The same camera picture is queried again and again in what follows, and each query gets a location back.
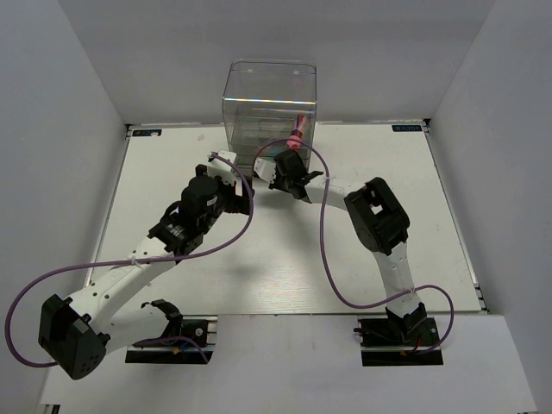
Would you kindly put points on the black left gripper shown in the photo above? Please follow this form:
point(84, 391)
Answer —
point(238, 203)

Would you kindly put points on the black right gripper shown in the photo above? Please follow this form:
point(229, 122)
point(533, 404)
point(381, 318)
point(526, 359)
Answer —
point(277, 183)

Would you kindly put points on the pink glue stick tube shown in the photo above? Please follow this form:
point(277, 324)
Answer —
point(299, 126)

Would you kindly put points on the clear organizer top lid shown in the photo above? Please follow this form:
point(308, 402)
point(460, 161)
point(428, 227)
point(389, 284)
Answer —
point(271, 87)

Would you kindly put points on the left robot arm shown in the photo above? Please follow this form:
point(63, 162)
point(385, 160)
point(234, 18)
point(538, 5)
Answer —
point(79, 330)

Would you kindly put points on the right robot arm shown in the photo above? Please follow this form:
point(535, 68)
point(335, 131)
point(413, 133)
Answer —
point(379, 221)

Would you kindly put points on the clear acrylic drawer organizer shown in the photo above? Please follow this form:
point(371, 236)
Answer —
point(258, 131)

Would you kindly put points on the left corner blue label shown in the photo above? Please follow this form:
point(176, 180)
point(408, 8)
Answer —
point(146, 132)

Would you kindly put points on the corner blue label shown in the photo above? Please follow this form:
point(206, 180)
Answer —
point(146, 132)
point(403, 128)

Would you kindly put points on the right corner blue label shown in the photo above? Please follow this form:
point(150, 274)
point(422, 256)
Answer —
point(403, 128)

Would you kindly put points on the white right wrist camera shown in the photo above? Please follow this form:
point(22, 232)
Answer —
point(265, 170)

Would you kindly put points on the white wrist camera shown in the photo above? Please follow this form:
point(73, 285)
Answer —
point(265, 170)
point(222, 160)

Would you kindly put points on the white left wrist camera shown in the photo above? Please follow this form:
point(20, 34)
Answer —
point(222, 160)

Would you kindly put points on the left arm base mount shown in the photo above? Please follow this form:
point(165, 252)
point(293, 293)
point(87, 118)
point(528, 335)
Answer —
point(191, 341)

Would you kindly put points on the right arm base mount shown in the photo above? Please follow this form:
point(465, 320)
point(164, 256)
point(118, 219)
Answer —
point(380, 347)

